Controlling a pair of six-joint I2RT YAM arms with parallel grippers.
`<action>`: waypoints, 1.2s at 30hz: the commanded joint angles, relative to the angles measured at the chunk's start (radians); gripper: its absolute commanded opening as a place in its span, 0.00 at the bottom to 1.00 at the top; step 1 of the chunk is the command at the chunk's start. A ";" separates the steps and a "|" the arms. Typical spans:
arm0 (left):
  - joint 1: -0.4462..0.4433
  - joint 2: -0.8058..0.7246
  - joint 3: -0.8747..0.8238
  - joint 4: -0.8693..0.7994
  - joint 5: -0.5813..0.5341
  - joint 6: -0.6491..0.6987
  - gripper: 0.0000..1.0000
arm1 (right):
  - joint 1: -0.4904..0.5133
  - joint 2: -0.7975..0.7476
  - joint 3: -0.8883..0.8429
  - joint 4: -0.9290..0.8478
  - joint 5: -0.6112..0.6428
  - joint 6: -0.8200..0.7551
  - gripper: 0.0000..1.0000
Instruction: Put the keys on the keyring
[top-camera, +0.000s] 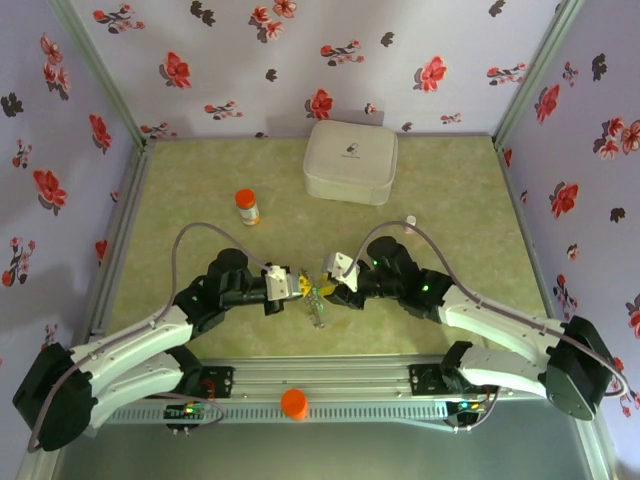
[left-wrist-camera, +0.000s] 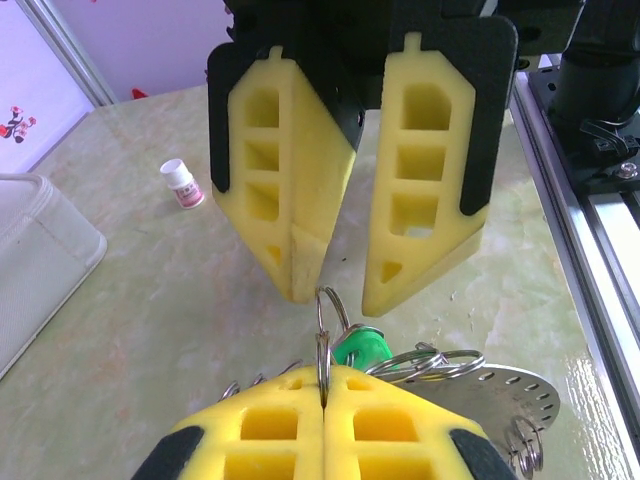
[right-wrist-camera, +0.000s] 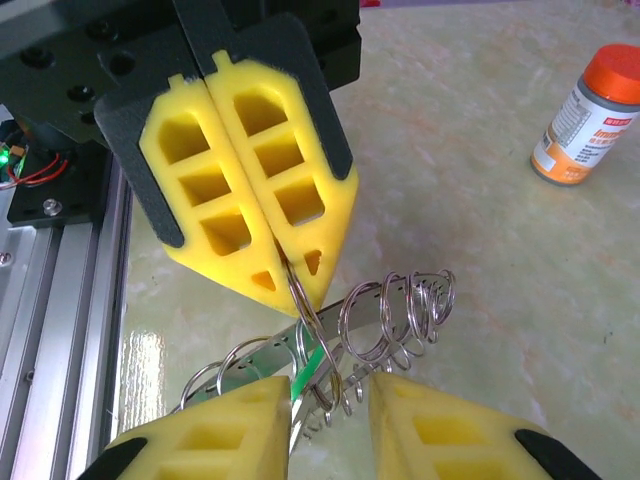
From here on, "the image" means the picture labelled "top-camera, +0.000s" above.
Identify metal chain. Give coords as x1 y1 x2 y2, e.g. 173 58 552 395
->
298 269 329 331

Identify orange capped pill bottle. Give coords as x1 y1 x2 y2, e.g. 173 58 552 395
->
234 188 262 227

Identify orange round cap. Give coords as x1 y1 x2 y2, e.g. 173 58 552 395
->
280 387 310 422

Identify white fabric zip pouch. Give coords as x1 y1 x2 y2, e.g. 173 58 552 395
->
301 119 400 207

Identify small circuit board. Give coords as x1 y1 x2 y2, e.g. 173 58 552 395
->
164 405 211 420
447 399 489 416

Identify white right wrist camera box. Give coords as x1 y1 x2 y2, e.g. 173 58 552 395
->
322 251 362 294

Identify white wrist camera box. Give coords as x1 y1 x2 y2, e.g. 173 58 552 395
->
263 263 295 302
322 251 362 294

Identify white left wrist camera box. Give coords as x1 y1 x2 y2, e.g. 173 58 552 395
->
263 263 295 302

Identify grey right arm cable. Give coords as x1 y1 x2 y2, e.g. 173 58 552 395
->
348 222 630 434

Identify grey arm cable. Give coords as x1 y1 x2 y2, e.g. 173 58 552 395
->
25 222 277 454
348 222 630 434

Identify grey left arm cable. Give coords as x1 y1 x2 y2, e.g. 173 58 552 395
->
25 222 277 454

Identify wide aluminium base rail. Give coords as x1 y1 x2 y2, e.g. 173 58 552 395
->
42 355 596 401

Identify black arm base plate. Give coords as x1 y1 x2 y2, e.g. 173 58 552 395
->
197 366 236 401
408 363 451 399

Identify aluminium table edge rail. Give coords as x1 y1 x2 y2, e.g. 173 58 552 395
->
492 137 566 341
74 139 155 364

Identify slotted grey cable duct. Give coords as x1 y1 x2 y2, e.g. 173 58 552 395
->
107 402 451 424

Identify aluminium frame post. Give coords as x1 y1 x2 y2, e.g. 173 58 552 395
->
492 0 586 149
49 0 154 151

